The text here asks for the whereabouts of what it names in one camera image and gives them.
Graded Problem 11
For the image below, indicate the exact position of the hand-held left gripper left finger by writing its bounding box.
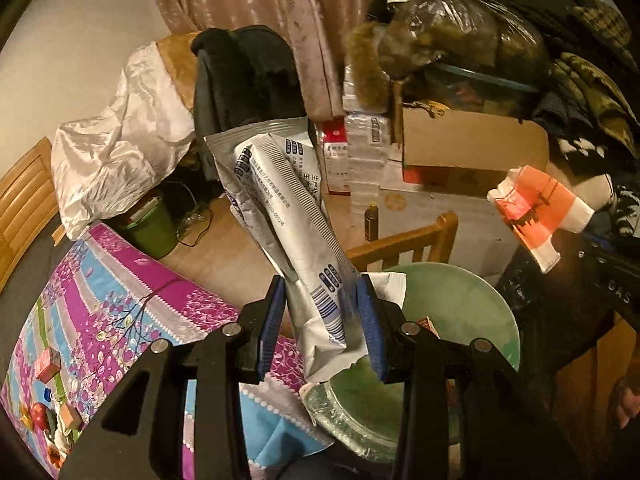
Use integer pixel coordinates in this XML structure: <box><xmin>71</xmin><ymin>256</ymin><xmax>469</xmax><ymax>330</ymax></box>
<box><xmin>60</xmin><ymin>275</ymin><xmax>288</xmax><ymax>480</ymax></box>

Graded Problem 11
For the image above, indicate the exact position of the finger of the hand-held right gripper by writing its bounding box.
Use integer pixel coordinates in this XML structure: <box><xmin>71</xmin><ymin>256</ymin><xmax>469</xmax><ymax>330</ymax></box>
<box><xmin>551</xmin><ymin>230</ymin><xmax>609</xmax><ymax>267</ymax></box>

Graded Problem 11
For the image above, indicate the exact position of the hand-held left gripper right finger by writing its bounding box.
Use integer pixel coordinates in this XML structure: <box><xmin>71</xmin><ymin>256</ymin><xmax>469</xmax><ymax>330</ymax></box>
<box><xmin>354</xmin><ymin>274</ymin><xmax>586</xmax><ymax>480</ymax></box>

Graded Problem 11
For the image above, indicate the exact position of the orange white paper packet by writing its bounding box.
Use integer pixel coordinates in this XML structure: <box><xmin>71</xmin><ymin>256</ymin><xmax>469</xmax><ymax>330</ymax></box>
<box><xmin>487</xmin><ymin>165</ymin><xmax>596</xmax><ymax>273</ymax></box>

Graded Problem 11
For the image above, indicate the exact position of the green plastic basin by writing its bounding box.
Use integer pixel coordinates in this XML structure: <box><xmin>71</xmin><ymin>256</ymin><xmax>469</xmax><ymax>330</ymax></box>
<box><xmin>300</xmin><ymin>260</ymin><xmax>521</xmax><ymax>463</ymax></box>

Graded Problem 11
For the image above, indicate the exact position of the silver foil packaging bag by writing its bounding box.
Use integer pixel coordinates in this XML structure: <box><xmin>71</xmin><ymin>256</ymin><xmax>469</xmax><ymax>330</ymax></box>
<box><xmin>204</xmin><ymin>116</ymin><xmax>373</xmax><ymax>385</ymax></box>

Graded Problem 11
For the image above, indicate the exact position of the person's right hand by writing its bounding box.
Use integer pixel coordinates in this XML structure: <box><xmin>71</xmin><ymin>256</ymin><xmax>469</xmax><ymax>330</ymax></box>
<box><xmin>607</xmin><ymin>375</ymin><xmax>640</xmax><ymax>431</ymax></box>

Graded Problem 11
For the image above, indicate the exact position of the white paper scrap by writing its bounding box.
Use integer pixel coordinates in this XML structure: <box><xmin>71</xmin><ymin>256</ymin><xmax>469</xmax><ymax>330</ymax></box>
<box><xmin>361</xmin><ymin>272</ymin><xmax>408</xmax><ymax>311</ymax></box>

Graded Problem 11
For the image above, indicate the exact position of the beige cushion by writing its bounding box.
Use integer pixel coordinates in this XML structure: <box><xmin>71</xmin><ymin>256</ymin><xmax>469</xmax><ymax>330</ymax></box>
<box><xmin>575</xmin><ymin>175</ymin><xmax>617</xmax><ymax>207</ymax></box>

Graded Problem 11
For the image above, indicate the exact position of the black plastic bag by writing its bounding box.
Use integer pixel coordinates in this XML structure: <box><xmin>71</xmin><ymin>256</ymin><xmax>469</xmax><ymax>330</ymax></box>
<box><xmin>497</xmin><ymin>247</ymin><xmax>601</xmax><ymax>361</ymax></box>

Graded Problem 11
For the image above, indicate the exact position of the black white knitted sweater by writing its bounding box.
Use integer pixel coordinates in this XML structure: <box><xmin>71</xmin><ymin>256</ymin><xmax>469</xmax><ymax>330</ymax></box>
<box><xmin>555</xmin><ymin>132</ymin><xmax>640</xmax><ymax>241</ymax></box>

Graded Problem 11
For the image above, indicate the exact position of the brown glass bottle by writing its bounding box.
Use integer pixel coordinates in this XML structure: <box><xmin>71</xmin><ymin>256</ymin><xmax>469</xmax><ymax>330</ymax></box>
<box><xmin>363</xmin><ymin>202</ymin><xmax>381</xmax><ymax>242</ymax></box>

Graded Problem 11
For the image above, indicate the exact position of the white printer box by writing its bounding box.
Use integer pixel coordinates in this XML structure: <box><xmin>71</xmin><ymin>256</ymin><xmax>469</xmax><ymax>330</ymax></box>
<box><xmin>377</xmin><ymin>160</ymin><xmax>521</xmax><ymax>277</ymax></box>

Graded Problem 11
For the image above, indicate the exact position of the green waste bin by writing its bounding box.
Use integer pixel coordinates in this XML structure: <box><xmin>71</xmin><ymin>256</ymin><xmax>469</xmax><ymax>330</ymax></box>
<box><xmin>117</xmin><ymin>195</ymin><xmax>178</xmax><ymax>259</ymax></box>

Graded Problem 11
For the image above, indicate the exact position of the brown cardboard box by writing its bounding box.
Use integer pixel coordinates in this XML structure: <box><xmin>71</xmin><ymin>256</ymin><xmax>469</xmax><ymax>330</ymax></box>
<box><xmin>390</xmin><ymin>95</ymin><xmax>551</xmax><ymax>186</ymax></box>

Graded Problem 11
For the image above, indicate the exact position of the camouflage jacket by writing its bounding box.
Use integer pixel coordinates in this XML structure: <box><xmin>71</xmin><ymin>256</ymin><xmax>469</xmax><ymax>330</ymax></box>
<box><xmin>550</xmin><ymin>52</ymin><xmax>640</xmax><ymax>147</ymax></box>

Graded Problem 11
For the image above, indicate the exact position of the red white sack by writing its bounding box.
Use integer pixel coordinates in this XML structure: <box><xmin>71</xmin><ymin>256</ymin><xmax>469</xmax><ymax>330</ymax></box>
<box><xmin>320</xmin><ymin>120</ymin><xmax>353</xmax><ymax>196</ymax></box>

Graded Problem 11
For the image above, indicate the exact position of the purple floral tablecloth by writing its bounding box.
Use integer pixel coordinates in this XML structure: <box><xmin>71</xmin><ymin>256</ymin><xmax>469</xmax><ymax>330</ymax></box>
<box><xmin>0</xmin><ymin>222</ymin><xmax>336</xmax><ymax>480</ymax></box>

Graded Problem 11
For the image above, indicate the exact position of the clear tub blue rim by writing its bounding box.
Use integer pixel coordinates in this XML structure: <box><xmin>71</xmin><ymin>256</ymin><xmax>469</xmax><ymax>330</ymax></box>
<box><xmin>425</xmin><ymin>62</ymin><xmax>541</xmax><ymax>111</ymax></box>

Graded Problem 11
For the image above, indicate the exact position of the stack of white packs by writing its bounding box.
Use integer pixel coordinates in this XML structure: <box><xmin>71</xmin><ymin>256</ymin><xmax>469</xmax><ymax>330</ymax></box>
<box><xmin>342</xmin><ymin>65</ymin><xmax>406</xmax><ymax>226</ymax></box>

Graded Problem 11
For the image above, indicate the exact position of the olive plaid garment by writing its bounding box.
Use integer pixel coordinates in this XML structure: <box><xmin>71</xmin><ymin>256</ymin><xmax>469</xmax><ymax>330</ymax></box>
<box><xmin>572</xmin><ymin>2</ymin><xmax>633</xmax><ymax>61</ymax></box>

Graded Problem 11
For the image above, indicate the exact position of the pink toy block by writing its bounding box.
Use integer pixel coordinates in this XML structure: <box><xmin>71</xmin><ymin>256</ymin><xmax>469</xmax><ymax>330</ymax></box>
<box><xmin>35</xmin><ymin>347</ymin><xmax>62</xmax><ymax>381</ymax></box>

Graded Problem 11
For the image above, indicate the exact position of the white satin cloth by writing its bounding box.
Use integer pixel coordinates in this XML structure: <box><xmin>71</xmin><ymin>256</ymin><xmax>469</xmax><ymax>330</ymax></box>
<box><xmin>50</xmin><ymin>42</ymin><xmax>196</xmax><ymax>241</ymax></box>

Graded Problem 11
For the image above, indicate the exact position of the black garment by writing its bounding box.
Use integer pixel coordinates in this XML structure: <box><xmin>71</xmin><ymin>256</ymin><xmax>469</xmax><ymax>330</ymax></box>
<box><xmin>232</xmin><ymin>25</ymin><xmax>307</xmax><ymax>133</ymax></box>

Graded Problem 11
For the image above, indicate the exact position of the clear bag of dark clothes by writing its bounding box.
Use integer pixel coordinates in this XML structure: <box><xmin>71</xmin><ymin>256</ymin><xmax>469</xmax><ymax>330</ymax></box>
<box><xmin>377</xmin><ymin>0</ymin><xmax>551</xmax><ymax>111</ymax></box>

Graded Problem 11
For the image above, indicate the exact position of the fur trimmed coat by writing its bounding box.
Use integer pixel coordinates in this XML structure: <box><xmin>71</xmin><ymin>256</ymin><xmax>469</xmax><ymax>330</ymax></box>
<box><xmin>345</xmin><ymin>25</ymin><xmax>396</xmax><ymax>111</ymax></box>

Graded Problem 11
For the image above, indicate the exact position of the light wooden chair back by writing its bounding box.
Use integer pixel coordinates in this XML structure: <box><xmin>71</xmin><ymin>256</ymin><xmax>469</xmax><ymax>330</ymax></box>
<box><xmin>0</xmin><ymin>137</ymin><xmax>66</xmax><ymax>291</ymax></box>

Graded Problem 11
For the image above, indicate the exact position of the tan cushion cover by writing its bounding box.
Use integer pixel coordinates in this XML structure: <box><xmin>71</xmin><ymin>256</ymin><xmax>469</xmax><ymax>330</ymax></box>
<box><xmin>157</xmin><ymin>32</ymin><xmax>201</xmax><ymax>111</ymax></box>

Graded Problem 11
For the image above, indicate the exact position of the black cable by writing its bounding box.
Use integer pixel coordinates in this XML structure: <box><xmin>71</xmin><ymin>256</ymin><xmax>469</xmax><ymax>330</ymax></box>
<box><xmin>165</xmin><ymin>180</ymin><xmax>216</xmax><ymax>249</ymax></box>

